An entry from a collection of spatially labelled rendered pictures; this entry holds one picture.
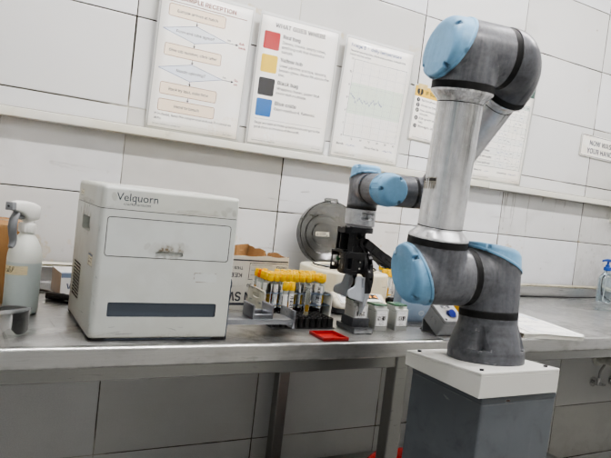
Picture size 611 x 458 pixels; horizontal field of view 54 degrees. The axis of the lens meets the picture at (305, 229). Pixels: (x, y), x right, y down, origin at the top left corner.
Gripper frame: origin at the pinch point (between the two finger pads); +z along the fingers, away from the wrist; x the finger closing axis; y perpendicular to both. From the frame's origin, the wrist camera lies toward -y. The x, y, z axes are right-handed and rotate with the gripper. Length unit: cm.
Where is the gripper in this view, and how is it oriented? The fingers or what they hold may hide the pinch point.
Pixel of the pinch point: (356, 305)
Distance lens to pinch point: 154.2
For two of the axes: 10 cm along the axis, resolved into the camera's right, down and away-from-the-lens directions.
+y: -8.8, -0.8, -4.6
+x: 4.5, 1.0, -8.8
